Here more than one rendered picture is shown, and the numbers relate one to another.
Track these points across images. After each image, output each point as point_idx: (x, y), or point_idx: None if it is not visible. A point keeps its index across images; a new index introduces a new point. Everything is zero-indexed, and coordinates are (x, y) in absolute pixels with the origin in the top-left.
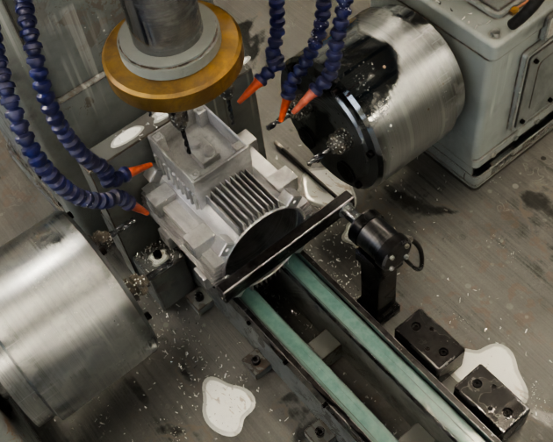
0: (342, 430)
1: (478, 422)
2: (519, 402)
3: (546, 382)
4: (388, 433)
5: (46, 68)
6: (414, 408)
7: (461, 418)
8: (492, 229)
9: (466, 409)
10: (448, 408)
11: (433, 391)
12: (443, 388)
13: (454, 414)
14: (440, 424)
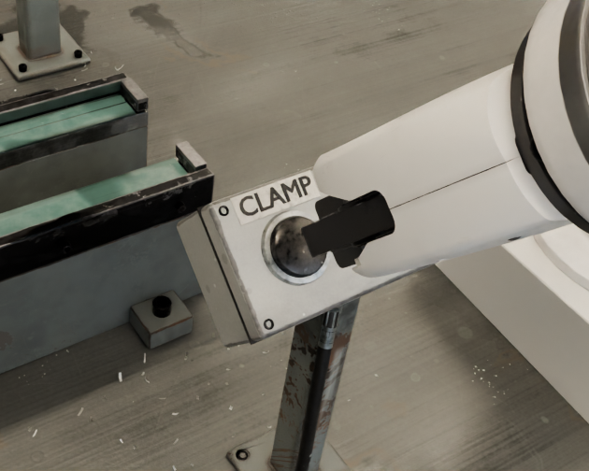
0: None
1: (76, 87)
2: (40, 93)
3: (4, 99)
4: (46, 202)
5: None
6: None
7: (57, 111)
8: None
9: (47, 93)
10: (32, 121)
11: None
12: None
13: (46, 117)
14: (56, 140)
